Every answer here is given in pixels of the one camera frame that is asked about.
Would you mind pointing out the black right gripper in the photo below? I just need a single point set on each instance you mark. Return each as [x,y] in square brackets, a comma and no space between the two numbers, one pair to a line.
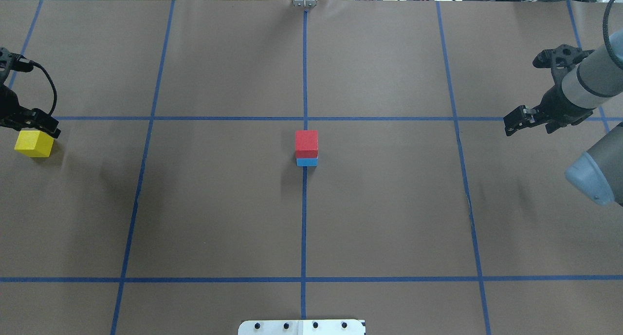
[554,103]

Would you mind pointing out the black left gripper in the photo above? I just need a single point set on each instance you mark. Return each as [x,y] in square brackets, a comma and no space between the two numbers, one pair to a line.
[8,102]

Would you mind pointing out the yellow cube block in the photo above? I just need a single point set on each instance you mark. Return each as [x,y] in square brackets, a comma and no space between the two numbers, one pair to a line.
[34,144]

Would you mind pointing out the red cube block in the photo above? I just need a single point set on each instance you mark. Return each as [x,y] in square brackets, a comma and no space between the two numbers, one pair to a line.
[306,144]

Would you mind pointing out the blue cube block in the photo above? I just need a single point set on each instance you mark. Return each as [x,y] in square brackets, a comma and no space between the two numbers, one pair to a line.
[307,162]

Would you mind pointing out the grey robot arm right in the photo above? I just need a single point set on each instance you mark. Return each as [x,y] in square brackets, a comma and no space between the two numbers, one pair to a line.
[583,80]

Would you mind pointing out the blue tape line lengthwise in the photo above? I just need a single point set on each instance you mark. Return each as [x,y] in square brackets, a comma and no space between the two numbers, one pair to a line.
[305,175]

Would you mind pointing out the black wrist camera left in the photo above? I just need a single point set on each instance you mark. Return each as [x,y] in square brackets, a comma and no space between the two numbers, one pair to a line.
[40,120]

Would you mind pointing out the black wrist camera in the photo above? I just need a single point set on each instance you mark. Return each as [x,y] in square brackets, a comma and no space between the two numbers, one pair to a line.
[40,120]
[518,119]

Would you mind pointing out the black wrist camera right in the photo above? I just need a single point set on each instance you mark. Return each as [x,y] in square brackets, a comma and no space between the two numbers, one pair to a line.
[518,119]

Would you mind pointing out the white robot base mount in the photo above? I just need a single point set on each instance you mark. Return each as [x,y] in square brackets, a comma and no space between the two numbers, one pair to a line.
[303,327]

